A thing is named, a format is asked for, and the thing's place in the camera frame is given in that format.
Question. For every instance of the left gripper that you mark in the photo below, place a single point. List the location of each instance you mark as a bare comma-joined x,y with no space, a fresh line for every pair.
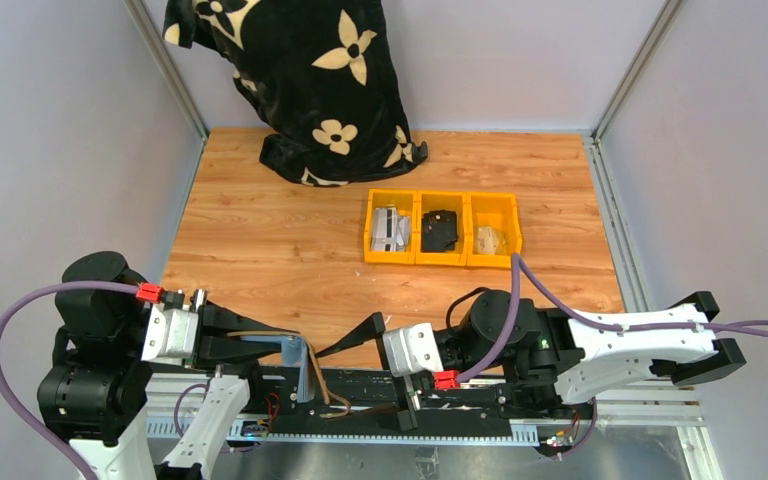
212,349

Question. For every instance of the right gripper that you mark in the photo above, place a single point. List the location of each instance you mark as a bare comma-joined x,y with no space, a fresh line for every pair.
373,325

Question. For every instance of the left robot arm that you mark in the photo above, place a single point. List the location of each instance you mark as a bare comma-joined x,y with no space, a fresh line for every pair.
117,328

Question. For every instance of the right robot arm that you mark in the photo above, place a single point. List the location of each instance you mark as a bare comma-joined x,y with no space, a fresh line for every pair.
503,362

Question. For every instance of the white cards in bin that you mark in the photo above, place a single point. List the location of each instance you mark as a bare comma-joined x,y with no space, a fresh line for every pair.
390,231

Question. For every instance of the black cards in bin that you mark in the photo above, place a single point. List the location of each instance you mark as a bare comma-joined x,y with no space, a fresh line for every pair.
439,231

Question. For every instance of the right yellow bin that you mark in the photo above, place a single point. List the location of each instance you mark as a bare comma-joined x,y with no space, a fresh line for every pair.
499,210

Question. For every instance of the black floral blanket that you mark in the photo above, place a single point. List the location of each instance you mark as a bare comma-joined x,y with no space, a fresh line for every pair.
319,74

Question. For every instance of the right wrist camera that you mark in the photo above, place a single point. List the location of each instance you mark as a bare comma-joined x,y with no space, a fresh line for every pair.
410,350

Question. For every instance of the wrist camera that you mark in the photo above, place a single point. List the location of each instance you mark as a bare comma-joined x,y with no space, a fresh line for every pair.
410,350
173,327

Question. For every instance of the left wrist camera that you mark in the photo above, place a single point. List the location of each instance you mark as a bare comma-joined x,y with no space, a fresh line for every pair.
173,327

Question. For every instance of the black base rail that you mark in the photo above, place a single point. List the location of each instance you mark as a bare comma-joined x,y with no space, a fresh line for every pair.
484,411

